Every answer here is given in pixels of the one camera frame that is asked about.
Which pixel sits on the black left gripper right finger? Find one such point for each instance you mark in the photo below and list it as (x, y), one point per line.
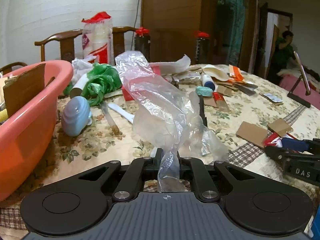
(201, 182)

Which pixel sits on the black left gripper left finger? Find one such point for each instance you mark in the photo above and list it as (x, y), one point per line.
(135, 175)

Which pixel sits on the clear plastic bag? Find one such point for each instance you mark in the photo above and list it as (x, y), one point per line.
(167, 118)

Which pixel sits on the white plastic comb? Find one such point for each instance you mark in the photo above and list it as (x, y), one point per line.
(129, 117)

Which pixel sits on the small brown cardboard piece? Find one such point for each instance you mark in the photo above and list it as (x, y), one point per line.
(281, 127)

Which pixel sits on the brown cardboard piece flat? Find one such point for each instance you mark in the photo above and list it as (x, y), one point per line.
(252, 133)

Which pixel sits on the blister pill pack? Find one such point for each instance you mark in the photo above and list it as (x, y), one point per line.
(272, 98)

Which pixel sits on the floral quilted tablecloth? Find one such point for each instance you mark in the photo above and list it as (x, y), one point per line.
(97, 144)

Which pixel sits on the clear tube with cork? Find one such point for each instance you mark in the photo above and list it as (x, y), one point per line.
(112, 124)

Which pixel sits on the white bottle blue cap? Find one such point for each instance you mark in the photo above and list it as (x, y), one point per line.
(207, 81)

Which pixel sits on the light blue ceramic pot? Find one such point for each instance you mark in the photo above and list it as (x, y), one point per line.
(76, 116)

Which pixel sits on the white paper bowl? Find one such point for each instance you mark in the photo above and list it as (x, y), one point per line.
(215, 72)

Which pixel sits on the red cardboard box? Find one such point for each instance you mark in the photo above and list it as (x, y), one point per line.
(127, 96)

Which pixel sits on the orange white paper strip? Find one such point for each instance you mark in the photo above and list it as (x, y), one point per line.
(235, 73)

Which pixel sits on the white cylinder tube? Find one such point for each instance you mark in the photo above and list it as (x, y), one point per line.
(78, 87)

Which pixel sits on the pink plastic basin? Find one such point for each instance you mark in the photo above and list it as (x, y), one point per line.
(26, 135)

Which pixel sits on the green plastic bag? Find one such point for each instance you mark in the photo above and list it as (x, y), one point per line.
(102, 79)

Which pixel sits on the person in dark clothes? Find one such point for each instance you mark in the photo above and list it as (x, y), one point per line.
(283, 51)

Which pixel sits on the dark bottle red lid right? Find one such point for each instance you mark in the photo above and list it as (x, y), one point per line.
(202, 47)

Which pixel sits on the dark bottle red lid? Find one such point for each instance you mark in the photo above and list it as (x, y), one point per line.
(202, 47)
(143, 41)

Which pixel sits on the white plastic bag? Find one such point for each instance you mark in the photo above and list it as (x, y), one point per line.
(81, 67)

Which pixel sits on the dark bottle red lid left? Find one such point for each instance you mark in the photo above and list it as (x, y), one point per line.
(143, 41)

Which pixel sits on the brown cardboard piece in basin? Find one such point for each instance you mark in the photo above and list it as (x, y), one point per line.
(19, 90)

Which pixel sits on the bag of paper cups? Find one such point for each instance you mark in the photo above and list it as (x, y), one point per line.
(97, 37)

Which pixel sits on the wooden cabinet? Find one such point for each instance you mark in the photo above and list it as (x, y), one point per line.
(174, 26)

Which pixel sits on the wooden chair behind table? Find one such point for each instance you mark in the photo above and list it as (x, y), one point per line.
(66, 40)

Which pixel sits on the round wooden armchair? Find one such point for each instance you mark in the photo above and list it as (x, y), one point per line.
(8, 68)

